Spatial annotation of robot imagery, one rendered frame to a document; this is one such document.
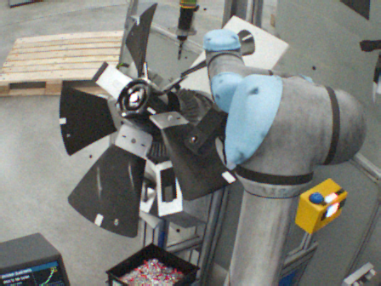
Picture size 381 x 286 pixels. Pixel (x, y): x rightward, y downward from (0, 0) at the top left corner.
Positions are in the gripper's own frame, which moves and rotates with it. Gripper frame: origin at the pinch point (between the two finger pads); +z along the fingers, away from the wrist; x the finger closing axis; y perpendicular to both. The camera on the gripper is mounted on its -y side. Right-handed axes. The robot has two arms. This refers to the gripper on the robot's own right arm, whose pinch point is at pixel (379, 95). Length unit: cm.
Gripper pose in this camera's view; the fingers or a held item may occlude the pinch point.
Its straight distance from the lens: 141.0
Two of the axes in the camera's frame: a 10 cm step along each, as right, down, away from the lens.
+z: -1.3, 8.5, 5.1
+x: 7.8, -2.3, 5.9
